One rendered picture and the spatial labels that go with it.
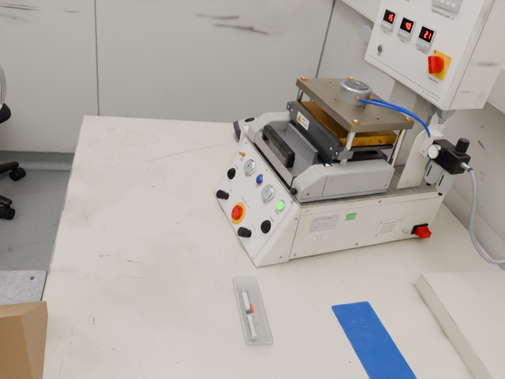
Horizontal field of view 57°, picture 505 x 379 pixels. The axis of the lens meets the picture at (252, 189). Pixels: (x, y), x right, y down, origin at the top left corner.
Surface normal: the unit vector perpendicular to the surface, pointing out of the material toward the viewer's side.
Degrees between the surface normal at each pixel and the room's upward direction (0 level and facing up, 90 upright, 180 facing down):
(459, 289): 0
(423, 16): 90
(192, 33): 90
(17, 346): 90
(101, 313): 0
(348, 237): 90
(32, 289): 0
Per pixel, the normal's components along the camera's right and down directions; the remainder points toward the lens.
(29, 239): 0.15, -0.82
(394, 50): -0.91, 0.10
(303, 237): 0.38, 0.56
